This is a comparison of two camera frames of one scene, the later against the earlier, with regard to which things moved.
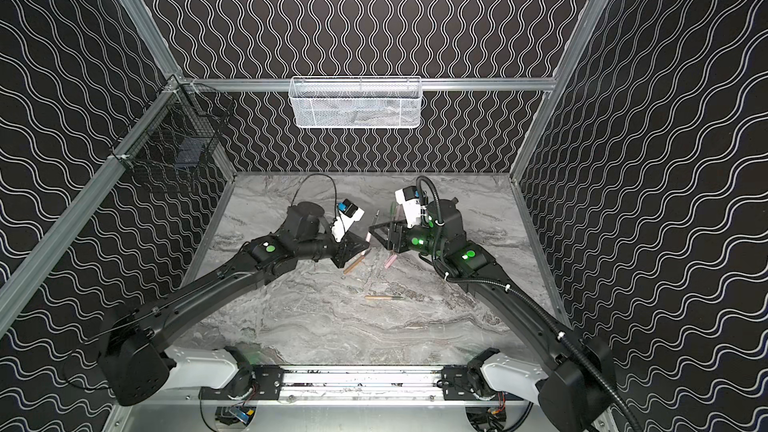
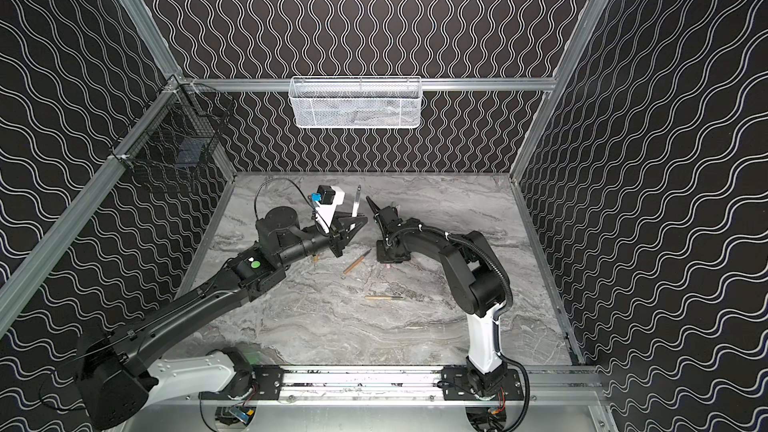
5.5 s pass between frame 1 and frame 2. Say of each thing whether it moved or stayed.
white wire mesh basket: stayed
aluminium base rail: stayed
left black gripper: moved
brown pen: stayed
